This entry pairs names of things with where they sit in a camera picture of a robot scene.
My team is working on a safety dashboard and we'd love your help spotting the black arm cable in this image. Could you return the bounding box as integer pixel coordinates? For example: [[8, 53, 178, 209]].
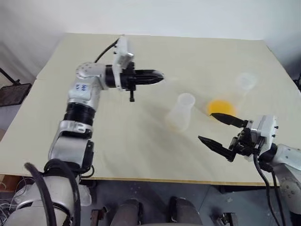
[[253, 152, 286, 226], [94, 38, 119, 64]]

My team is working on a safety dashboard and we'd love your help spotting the thick black sleeved hose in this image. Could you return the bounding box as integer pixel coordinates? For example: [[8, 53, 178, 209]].
[[24, 161, 57, 226]]

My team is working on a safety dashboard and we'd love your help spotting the black shoulder cable loop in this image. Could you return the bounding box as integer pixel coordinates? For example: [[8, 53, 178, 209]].
[[44, 158, 82, 226]]

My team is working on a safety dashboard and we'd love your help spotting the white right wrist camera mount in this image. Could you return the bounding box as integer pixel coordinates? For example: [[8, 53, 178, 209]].
[[248, 114, 279, 154]]

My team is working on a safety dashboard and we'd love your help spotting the clear cup of orange liquid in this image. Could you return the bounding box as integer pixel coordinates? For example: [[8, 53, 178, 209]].
[[205, 94, 238, 122]]

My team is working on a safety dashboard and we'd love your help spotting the bundle of white wires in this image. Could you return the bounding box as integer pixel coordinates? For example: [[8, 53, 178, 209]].
[[0, 178, 32, 214]]

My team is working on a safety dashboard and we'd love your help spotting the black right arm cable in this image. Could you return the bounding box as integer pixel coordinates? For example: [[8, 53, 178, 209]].
[[253, 152, 286, 226]]

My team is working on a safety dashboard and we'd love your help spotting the black object at room edge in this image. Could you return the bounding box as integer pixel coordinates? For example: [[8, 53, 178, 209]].
[[293, 70, 301, 91]]

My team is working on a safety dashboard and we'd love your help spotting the translucent plastic flask bottle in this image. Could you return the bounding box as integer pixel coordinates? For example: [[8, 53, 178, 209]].
[[165, 92, 197, 131]]

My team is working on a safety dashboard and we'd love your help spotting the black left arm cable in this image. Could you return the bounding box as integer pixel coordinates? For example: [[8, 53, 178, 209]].
[[94, 38, 119, 64]]

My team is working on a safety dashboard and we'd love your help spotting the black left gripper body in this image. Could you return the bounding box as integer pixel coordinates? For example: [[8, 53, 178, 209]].
[[119, 61, 138, 103]]

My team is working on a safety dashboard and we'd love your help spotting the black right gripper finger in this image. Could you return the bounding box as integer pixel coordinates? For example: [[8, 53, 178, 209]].
[[209, 112, 249, 129], [198, 135, 238, 163]]

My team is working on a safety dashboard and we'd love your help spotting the black mesh metal rack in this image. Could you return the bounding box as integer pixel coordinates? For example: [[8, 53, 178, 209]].
[[0, 67, 32, 109]]

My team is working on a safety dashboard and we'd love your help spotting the dark rounded shape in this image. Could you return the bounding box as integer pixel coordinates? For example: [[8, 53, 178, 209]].
[[167, 196, 203, 226]]

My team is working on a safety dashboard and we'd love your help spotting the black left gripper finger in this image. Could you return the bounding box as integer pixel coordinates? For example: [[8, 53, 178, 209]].
[[135, 76, 166, 86], [135, 69, 165, 78]]

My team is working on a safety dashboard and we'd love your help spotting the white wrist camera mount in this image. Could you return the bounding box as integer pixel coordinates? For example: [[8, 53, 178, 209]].
[[248, 114, 279, 154], [111, 35, 135, 91]]

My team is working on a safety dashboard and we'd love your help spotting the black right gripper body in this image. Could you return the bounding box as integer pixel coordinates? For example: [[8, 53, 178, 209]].
[[229, 126, 260, 163]]

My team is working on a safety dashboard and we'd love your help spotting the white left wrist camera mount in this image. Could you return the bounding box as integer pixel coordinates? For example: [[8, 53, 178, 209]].
[[111, 35, 135, 91]]

